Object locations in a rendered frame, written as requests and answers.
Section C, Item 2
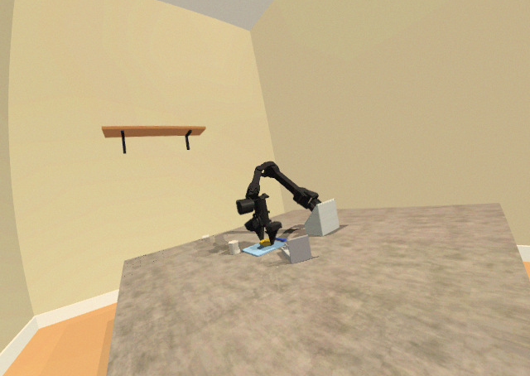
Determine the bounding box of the white cylinder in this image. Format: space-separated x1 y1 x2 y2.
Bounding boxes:
229 240 241 255

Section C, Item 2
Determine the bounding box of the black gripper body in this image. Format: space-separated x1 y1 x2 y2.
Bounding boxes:
254 209 282 232

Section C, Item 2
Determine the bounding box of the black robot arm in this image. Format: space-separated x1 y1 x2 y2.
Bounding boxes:
236 161 322 232

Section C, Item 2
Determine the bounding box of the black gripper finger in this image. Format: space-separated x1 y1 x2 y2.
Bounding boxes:
265 229 278 245
254 227 264 241

